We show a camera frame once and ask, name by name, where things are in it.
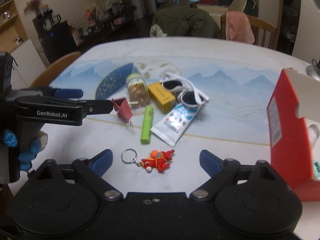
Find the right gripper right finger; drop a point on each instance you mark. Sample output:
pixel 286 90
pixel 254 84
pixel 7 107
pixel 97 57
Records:
pixel 222 174

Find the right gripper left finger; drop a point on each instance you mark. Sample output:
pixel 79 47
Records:
pixel 91 172

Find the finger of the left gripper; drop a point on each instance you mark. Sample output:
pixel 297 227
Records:
pixel 95 107
pixel 62 93

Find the red binder clip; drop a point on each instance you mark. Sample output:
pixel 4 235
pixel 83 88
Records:
pixel 123 110

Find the brown jar green lid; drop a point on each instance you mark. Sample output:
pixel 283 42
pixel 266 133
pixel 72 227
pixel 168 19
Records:
pixel 138 91

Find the red lobster keychain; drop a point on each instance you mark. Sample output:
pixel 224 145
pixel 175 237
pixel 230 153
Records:
pixel 160 160

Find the white sunglasses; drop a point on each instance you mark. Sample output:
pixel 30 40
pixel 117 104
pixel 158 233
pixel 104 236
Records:
pixel 184 90

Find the white purple pill bottle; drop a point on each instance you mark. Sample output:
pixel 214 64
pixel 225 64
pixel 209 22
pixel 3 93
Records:
pixel 313 132

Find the blue gloved left hand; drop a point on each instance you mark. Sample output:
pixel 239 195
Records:
pixel 27 155

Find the wooden chair left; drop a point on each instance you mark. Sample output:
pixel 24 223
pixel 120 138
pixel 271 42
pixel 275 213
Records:
pixel 54 70

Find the dark sideboard cabinet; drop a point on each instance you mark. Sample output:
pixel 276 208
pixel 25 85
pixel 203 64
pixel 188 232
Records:
pixel 54 35

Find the white blue cream tube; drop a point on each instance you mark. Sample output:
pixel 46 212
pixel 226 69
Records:
pixel 174 124

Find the yellow small box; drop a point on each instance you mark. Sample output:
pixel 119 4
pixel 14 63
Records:
pixel 163 99

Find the red white cardboard box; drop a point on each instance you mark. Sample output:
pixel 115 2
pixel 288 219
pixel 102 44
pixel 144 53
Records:
pixel 293 106

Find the olive green jacket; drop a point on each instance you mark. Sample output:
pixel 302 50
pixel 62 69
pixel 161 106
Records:
pixel 184 21

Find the silver desk lamp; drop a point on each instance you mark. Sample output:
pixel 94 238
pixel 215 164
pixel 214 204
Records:
pixel 313 70

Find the wooden chair pink cloth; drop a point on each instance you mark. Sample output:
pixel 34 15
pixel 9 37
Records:
pixel 260 29

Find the sofa with blanket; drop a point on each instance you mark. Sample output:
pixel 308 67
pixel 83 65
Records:
pixel 249 7

